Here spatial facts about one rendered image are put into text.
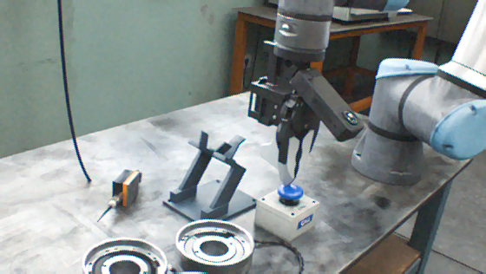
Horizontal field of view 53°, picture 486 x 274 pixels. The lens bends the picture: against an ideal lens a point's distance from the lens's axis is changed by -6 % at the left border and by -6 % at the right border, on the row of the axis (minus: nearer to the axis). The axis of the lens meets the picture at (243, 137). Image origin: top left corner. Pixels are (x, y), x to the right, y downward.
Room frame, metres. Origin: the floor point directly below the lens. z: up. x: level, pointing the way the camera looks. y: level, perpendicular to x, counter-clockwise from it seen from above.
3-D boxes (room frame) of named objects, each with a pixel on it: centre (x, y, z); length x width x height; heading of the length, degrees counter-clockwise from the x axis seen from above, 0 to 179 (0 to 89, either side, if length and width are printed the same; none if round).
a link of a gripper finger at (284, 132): (0.68, -0.06, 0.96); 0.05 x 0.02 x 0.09; 141
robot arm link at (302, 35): (0.71, -0.06, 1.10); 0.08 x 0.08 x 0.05
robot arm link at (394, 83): (0.95, -0.31, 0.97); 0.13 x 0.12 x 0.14; 23
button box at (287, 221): (0.70, -0.08, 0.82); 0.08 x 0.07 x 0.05; 141
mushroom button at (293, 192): (0.70, -0.08, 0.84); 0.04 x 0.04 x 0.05
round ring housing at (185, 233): (0.58, 0.02, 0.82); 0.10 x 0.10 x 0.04
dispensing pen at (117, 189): (0.70, 0.18, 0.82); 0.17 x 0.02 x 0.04; 171
